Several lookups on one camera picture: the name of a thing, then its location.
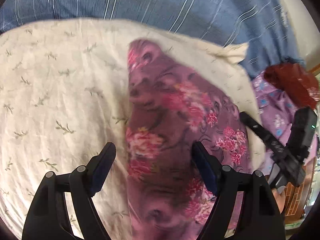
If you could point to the person's right hand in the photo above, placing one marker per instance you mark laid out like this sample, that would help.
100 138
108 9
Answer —
280 198

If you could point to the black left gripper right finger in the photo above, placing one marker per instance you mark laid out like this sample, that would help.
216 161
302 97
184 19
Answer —
222 181

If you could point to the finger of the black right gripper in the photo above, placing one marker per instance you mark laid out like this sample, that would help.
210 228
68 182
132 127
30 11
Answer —
267 137

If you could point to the dark red cloth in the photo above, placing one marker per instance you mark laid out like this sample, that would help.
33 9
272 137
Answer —
301 86

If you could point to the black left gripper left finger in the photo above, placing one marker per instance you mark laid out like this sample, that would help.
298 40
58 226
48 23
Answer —
84 182

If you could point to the purple pink floral garment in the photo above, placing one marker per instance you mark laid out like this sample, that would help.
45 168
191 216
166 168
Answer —
174 106

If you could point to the lilac floral blanket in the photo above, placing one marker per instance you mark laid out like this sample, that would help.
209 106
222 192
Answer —
276 109

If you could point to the blue plaid bed sheet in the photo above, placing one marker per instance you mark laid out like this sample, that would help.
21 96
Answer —
260 23

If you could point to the cream leaf-print pillow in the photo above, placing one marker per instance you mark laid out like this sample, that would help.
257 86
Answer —
64 96

